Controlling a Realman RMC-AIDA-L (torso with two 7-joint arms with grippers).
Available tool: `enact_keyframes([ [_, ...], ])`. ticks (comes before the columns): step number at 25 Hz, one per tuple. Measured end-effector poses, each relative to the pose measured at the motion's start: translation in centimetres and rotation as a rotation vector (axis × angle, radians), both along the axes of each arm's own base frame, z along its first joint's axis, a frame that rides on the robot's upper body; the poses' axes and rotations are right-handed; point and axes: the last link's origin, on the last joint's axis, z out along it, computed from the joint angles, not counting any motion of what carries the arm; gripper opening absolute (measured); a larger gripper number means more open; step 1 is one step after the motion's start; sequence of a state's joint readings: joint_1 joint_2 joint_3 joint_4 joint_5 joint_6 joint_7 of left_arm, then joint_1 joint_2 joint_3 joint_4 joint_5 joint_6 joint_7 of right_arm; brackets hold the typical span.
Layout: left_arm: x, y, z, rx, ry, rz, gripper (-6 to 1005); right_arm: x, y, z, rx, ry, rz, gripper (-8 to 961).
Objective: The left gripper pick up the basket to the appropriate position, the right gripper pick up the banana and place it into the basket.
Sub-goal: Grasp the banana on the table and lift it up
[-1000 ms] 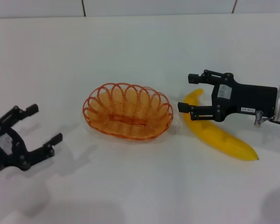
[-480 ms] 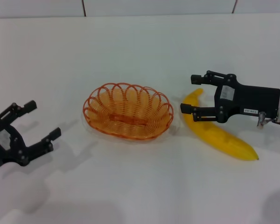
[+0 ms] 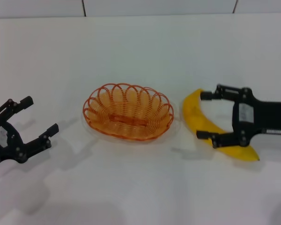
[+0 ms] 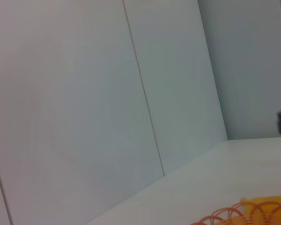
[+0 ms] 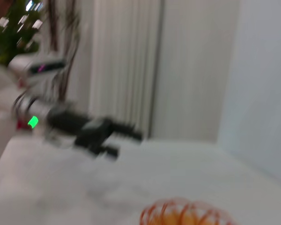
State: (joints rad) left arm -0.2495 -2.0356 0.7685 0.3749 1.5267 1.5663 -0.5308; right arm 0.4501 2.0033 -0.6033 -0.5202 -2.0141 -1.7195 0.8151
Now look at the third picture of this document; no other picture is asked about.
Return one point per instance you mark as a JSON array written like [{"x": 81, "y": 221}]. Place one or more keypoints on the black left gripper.
[{"x": 9, "y": 145}]

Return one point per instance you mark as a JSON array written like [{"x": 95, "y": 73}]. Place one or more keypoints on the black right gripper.
[{"x": 267, "y": 114}]

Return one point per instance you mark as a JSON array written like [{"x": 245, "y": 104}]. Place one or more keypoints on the yellow banana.
[{"x": 196, "y": 117}]

